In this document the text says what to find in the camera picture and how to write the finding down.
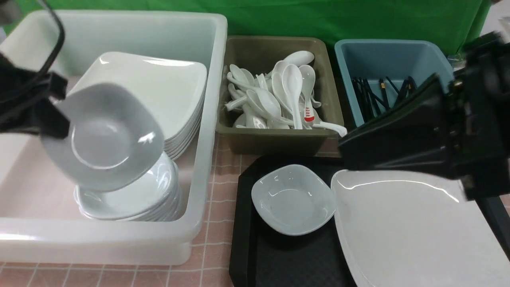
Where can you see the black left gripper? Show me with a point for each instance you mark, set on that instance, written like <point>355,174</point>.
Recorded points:
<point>31,111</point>

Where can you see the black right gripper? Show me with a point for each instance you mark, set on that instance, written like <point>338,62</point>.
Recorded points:
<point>418,134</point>

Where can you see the large white square plate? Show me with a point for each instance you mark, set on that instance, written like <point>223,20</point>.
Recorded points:
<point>407,229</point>

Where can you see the white bowl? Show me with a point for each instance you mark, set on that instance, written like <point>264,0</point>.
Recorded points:
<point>293,200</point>
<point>113,139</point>
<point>145,194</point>

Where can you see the top white plate in stack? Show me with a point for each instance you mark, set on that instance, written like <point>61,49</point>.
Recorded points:
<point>171,90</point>

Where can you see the blue chopstick bin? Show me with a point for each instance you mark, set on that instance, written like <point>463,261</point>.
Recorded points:
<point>391,60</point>

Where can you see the green backdrop cloth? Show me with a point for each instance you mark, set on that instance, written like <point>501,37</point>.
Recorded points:
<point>447,23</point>

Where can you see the white spoon with red print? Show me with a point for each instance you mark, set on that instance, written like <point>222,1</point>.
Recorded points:
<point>308,83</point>

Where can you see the large white plastic tub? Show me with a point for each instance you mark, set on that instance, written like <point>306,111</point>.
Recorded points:
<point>40,221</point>

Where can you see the olive green spoon bin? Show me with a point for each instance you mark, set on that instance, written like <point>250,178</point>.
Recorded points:
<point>259,54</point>

